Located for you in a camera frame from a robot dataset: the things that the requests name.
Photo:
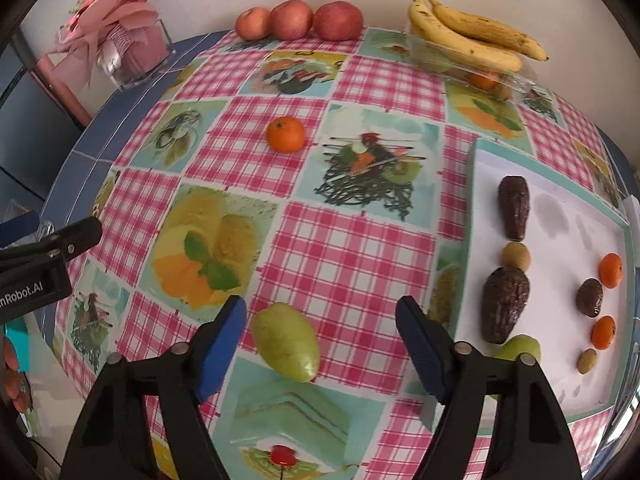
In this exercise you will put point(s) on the clear glass vase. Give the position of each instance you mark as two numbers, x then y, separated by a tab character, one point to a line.
135	60

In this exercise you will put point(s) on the dark brown avocado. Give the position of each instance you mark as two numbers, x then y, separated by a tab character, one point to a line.
514	207
505	305

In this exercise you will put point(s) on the red apple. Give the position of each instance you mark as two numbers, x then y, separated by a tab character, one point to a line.
252	22
292	19
337	20

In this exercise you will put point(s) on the yellow banana bunch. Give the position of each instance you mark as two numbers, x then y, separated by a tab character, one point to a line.
465	42

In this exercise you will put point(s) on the pink flower bouquet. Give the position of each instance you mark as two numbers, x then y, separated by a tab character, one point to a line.
115	15

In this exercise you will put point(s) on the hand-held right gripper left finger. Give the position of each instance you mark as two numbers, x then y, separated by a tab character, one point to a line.
222	347

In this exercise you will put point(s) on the small tan round fruit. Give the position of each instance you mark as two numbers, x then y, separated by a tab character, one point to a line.
516	255
586	361

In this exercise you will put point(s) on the orange tangerine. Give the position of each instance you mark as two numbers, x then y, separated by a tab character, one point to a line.
603	331
285	134
611	270
484	81

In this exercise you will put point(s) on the pink checked printed tablecloth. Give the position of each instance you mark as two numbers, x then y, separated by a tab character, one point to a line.
350	270

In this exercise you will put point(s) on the white tray teal rim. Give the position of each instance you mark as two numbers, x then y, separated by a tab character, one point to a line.
555	240

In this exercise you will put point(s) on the wooden chair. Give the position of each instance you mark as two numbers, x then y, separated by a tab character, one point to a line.
65	90

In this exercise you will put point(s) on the clear plastic container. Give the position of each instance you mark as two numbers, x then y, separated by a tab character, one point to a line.
435	57

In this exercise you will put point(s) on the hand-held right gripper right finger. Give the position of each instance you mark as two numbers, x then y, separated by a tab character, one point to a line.
422	350

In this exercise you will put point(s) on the dark round passion fruit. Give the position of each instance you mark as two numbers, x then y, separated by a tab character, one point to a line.
590	297

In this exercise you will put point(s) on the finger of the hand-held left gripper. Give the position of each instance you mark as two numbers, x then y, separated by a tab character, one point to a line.
75	237

